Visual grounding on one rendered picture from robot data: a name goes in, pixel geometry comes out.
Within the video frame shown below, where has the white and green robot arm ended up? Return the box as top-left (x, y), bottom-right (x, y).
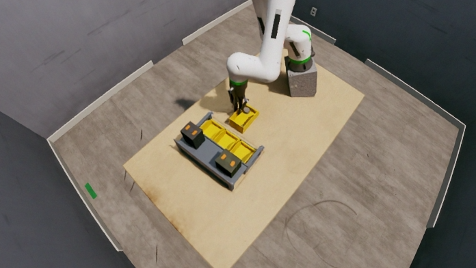
top-left (226, 0), bottom-right (315, 92)

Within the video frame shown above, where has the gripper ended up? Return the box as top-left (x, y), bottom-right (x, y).
top-left (228, 89), bottom-right (249, 115)

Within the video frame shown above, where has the yellow bin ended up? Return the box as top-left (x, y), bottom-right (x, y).
top-left (200, 119), bottom-right (225, 140)
top-left (230, 140), bottom-right (256, 164)
top-left (229, 104), bottom-right (259, 133)
top-left (214, 129), bottom-right (241, 151)

